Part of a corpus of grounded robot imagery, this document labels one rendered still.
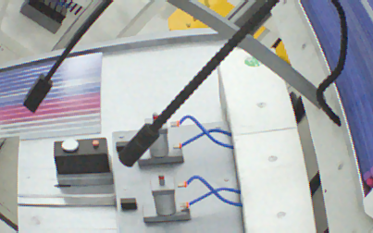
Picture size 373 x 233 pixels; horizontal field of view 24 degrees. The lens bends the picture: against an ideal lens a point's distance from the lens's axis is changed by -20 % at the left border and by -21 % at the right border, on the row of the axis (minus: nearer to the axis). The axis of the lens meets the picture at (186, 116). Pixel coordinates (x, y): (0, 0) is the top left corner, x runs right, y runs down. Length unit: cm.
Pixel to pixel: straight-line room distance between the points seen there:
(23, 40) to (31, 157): 112
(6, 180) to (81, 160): 143
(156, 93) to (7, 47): 105
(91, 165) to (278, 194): 27
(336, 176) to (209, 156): 22
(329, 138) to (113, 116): 40
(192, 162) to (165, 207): 11
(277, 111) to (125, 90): 29
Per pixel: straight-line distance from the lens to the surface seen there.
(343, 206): 98
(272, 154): 115
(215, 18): 106
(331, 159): 105
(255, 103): 124
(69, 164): 125
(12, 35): 240
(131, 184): 116
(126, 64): 149
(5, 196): 270
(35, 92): 110
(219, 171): 116
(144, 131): 97
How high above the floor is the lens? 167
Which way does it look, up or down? 23 degrees down
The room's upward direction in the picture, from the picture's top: 43 degrees clockwise
